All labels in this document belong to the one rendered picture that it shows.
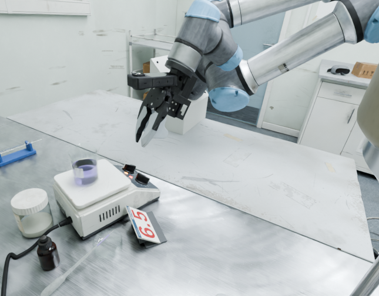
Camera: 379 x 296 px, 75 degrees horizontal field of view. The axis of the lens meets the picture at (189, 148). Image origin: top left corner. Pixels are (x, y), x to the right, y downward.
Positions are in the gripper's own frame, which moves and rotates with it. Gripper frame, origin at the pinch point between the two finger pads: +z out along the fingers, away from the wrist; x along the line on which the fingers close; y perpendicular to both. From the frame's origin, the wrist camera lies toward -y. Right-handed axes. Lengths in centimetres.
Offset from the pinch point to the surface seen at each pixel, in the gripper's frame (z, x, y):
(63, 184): 13.0, -3.4, -14.1
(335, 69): -107, 54, 197
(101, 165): 8.6, -0.7, -6.8
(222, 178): 1.8, -9.9, 24.8
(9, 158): 21.7, 26.4, -18.6
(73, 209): 15.4, -8.9, -12.8
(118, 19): -65, 200, 56
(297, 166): -11, -18, 49
